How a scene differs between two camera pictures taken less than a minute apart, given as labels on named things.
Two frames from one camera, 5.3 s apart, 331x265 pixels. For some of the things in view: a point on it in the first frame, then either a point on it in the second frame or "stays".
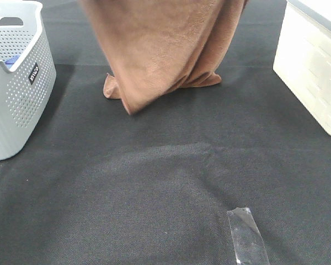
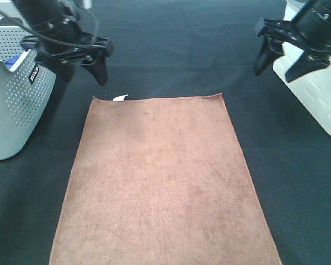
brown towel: x=155 y=47 -> x=159 y=181
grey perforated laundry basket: x=22 y=75 stays
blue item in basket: x=10 y=62 stays
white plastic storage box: x=308 y=58 stays
